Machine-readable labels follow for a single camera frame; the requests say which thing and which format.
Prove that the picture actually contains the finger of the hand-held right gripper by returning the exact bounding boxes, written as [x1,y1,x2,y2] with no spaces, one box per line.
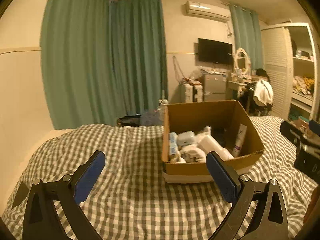
[308,119,320,133]
[280,121,305,146]

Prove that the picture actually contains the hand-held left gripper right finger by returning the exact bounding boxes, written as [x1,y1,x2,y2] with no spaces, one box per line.
[205,151,290,240]

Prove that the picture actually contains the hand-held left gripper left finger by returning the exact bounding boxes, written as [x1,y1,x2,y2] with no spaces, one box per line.
[22,150,106,240]

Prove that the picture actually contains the white plastic bottle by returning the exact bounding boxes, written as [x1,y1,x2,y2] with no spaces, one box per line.
[197,134,234,160]

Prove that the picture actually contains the white sock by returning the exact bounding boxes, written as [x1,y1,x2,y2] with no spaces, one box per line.
[179,145,207,163]

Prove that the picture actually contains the white cream tube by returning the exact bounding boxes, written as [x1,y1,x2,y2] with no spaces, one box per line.
[231,124,248,157]

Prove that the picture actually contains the white rounded case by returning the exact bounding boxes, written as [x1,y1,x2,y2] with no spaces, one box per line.
[177,131,196,146]

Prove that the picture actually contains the white blue tissue pack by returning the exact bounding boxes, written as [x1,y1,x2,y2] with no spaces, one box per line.
[169,132,179,156]

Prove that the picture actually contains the cardboard box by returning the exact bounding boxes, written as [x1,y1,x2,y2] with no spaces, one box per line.
[161,100,265,184]

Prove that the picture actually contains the person's right forearm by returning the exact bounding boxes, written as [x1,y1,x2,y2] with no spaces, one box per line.
[303,187,320,226]

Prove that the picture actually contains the small brown box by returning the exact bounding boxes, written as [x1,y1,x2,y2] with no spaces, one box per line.
[290,119,310,132]

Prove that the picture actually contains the dark wooden chair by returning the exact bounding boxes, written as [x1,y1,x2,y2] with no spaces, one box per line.
[244,85,273,113]

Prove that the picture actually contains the green white checkered blanket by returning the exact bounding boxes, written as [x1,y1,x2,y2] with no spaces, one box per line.
[2,116,320,240]

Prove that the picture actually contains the pile of folded clothes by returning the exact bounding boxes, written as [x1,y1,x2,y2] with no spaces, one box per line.
[293,75,315,96]

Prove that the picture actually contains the white towel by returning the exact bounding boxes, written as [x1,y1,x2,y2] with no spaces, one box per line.
[253,79,274,105]

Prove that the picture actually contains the black floor bag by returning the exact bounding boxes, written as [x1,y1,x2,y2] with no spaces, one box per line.
[117,114,142,127]

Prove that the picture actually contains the white louvered wardrobe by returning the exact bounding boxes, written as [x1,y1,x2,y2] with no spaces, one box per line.
[261,19,318,128]

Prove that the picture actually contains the oval white vanity mirror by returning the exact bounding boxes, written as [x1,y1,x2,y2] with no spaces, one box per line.
[234,48,252,77]

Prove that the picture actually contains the small silver fridge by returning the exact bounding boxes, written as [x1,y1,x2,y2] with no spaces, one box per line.
[203,73,227,102]

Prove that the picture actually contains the large clear water bottle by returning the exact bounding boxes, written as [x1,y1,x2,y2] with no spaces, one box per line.
[144,99,168,126]

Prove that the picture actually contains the white suitcase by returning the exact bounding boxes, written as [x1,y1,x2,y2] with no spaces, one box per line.
[182,83,203,103]

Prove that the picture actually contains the narrow green curtain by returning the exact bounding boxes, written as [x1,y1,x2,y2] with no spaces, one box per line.
[229,4,264,71]

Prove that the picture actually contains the clear plastic bag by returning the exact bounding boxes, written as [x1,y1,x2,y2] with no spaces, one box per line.
[191,67,208,80]

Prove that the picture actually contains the wide green curtain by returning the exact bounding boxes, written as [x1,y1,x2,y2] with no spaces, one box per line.
[40,0,168,130]

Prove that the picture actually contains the white air conditioner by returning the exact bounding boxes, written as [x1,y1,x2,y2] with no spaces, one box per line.
[184,0,231,22]

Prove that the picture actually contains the black wall television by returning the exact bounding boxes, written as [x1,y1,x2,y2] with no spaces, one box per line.
[197,38,233,65]

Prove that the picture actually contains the hanging wall cables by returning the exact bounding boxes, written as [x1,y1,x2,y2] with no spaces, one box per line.
[172,56,183,81]

